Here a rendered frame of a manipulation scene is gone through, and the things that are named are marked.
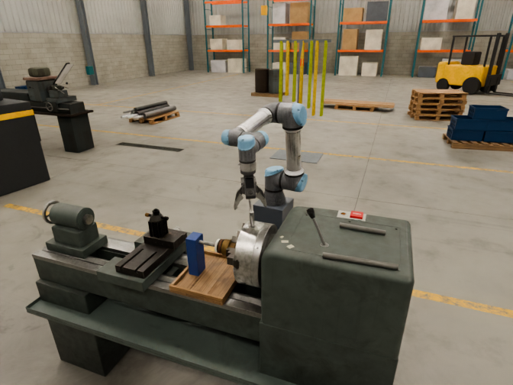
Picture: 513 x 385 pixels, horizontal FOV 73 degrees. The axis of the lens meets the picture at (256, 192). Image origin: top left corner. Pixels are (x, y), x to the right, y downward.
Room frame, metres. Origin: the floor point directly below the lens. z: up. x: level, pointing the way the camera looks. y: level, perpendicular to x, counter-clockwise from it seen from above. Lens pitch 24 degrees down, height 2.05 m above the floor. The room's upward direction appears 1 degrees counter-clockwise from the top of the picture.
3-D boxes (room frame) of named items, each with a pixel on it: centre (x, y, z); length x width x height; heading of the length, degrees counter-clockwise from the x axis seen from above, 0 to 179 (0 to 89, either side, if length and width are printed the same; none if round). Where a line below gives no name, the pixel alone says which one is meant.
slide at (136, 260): (1.69, 0.59, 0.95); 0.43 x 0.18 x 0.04; 159
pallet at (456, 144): (7.03, -4.65, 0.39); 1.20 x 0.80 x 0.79; 77
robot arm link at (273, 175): (2.01, -0.12, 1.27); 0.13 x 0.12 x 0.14; 61
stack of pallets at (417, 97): (9.77, -5.00, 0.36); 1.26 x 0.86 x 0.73; 80
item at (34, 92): (7.35, 4.42, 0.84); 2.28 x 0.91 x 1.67; 69
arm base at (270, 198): (2.02, -0.11, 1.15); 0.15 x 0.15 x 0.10
